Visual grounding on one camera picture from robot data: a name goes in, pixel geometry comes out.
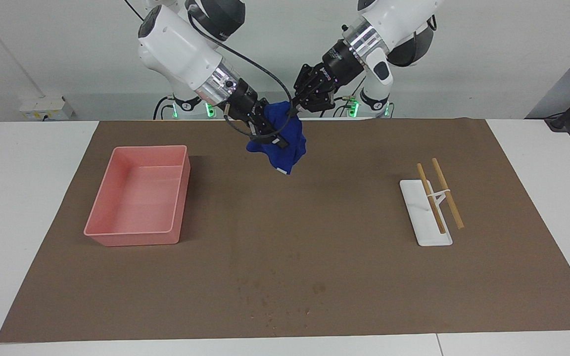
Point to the brown table mat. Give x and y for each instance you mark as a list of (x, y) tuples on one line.
[(290, 237)]

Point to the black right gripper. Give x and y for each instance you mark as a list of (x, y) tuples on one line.
[(245, 101)]

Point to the pink plastic bin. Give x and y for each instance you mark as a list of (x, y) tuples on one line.
[(136, 198)]

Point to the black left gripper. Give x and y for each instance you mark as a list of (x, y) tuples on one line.
[(337, 64)]

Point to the short wooden rack rod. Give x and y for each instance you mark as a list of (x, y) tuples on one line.
[(431, 198)]

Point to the long wooden rack rod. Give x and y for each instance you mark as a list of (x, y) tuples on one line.
[(448, 193)]

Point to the blue towel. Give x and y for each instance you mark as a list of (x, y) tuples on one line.
[(290, 148)]

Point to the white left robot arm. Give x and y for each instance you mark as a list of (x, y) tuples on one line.
[(394, 24)]

